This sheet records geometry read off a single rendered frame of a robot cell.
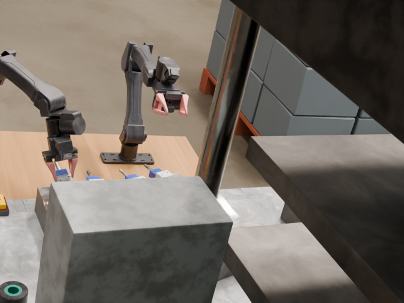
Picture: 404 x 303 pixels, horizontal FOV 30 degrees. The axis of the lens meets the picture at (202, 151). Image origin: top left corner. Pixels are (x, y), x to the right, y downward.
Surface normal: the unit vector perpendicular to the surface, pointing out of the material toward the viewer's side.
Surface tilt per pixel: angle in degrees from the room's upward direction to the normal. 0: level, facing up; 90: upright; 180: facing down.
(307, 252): 0
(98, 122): 0
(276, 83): 90
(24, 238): 0
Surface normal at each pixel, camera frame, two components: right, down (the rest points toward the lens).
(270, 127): -0.93, -0.02
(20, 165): 0.21, -0.86
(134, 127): 0.37, 0.00
